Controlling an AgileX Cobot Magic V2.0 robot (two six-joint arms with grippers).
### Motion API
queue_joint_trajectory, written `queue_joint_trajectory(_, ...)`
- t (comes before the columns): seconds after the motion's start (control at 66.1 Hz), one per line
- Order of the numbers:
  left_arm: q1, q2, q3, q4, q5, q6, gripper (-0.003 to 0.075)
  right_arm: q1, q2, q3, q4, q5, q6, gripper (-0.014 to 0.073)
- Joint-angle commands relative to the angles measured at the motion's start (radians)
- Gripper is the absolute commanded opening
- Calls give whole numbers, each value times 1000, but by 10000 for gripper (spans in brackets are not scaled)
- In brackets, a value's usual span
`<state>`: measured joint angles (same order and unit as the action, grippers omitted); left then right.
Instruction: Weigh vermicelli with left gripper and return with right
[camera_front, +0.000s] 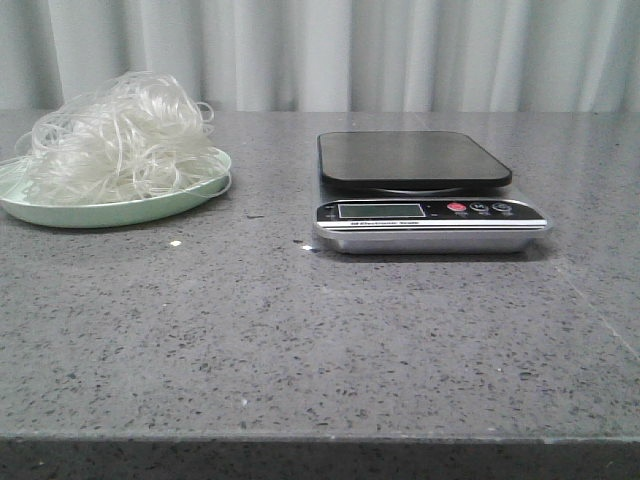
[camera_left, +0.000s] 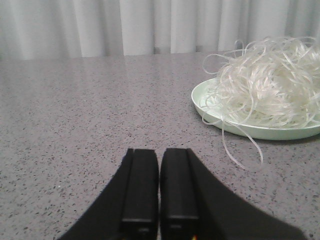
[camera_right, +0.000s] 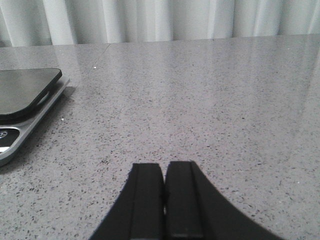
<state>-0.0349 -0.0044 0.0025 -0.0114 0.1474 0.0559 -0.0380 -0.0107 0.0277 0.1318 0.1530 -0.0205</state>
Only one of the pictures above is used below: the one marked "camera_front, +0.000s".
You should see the white vermicelli noodle bundle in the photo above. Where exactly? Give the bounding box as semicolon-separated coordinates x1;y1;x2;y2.
1;72;231;206

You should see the white pleated curtain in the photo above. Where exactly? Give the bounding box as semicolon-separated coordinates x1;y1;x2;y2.
1;1;639;112

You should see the light green round plate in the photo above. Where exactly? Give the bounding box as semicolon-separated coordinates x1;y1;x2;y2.
1;160;232;228

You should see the silver digital kitchen scale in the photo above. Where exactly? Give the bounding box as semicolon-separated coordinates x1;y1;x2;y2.
313;131;551;254

